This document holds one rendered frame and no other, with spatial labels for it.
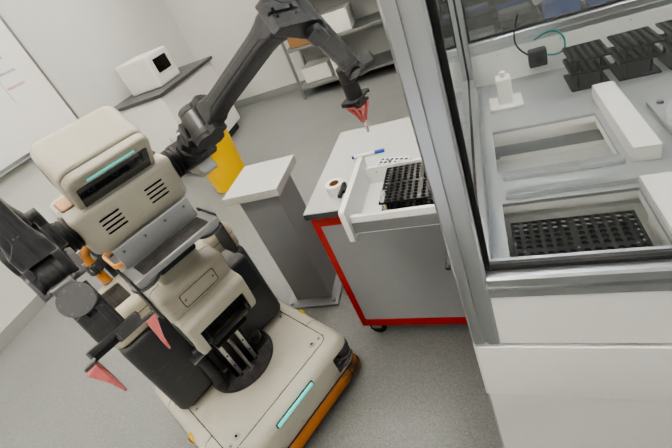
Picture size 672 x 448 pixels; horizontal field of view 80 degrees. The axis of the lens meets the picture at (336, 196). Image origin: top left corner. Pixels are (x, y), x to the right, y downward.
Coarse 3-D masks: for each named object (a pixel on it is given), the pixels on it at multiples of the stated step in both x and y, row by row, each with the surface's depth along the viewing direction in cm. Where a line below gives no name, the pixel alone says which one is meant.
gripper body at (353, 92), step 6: (348, 84) 129; (354, 84) 129; (348, 90) 130; (354, 90) 130; (360, 90) 131; (366, 90) 134; (348, 96) 131; (354, 96) 131; (360, 96) 132; (342, 102) 133; (348, 102) 131; (354, 102) 129
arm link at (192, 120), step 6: (186, 114) 100; (192, 114) 99; (198, 114) 100; (186, 120) 100; (192, 120) 99; (198, 120) 99; (180, 126) 103; (186, 126) 101; (192, 126) 99; (198, 126) 99; (180, 132) 104; (186, 132) 105; (192, 132) 100; (186, 138) 102; (192, 144) 105
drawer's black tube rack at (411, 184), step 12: (408, 168) 118; (420, 168) 115; (396, 180) 115; (408, 180) 112; (420, 180) 110; (396, 192) 110; (408, 192) 113; (420, 192) 106; (396, 204) 110; (408, 204) 108; (420, 204) 107
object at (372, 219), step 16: (416, 160) 121; (368, 176) 129; (384, 176) 127; (368, 192) 127; (368, 208) 120; (400, 208) 104; (416, 208) 102; (432, 208) 101; (352, 224) 110; (368, 224) 109; (384, 224) 107; (400, 224) 106; (416, 224) 105; (432, 224) 104
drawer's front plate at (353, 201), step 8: (360, 160) 126; (360, 168) 124; (352, 176) 120; (360, 176) 123; (352, 184) 116; (360, 184) 122; (368, 184) 129; (352, 192) 114; (360, 192) 121; (344, 200) 111; (352, 200) 114; (360, 200) 120; (344, 208) 107; (352, 208) 113; (360, 208) 119; (344, 216) 107; (344, 224) 109; (352, 232) 110; (352, 240) 112
